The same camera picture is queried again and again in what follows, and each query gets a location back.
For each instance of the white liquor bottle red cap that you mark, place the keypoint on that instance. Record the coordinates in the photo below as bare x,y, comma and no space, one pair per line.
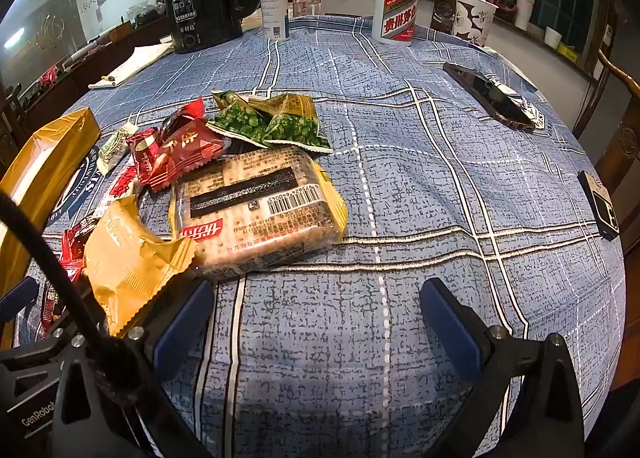
397,3

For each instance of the large red candy packet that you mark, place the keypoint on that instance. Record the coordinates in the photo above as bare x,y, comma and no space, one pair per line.
192,141

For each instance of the small black case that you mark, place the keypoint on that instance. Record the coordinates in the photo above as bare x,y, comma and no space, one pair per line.
597,203

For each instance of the white tumbler with straw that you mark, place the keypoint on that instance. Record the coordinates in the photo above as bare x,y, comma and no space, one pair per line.
525,8

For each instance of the white foam box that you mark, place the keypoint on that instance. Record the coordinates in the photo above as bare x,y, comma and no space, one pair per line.
50,158

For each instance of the clear cracker package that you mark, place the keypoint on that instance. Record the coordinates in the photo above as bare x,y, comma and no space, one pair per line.
255,208

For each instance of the carved wooden chair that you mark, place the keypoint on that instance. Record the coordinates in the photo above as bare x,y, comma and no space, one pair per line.
442,8

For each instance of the pen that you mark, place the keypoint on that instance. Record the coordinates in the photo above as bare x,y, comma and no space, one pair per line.
108,80

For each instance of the floral paper cup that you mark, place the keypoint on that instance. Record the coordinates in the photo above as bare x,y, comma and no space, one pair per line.
472,21

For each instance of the gold pastry packet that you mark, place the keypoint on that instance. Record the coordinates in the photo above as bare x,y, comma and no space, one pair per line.
125,268

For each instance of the black remote control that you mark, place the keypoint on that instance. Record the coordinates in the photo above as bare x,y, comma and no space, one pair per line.
480,86

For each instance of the red white snack packet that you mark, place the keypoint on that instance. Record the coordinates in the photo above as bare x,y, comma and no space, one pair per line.
120,185

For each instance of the small red candy packet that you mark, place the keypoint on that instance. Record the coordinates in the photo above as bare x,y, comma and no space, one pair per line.
144,153

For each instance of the white green candy packet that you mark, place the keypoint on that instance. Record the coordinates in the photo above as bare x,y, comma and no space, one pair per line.
114,146

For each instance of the green pea snack packet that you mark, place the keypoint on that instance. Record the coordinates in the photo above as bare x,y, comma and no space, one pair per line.
295,131
235,121

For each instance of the dark wooden sideboard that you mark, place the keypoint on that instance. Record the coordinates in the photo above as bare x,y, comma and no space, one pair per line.
145,28

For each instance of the small red snack packet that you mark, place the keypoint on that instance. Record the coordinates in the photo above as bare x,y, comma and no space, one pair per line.
72,250
50,305

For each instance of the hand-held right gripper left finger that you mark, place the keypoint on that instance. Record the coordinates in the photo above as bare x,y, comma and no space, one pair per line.
182,328

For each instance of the small white cup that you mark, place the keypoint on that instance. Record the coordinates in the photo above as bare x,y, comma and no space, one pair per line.
552,37

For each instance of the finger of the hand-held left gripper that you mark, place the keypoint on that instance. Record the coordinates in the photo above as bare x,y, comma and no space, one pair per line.
15,294

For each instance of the white notebook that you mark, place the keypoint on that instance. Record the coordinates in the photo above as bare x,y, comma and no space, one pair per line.
135,62

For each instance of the wooden armchair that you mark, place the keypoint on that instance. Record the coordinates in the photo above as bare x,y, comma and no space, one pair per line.
620,138

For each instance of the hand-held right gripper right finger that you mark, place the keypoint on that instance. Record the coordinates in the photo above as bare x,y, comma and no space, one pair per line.
450,328

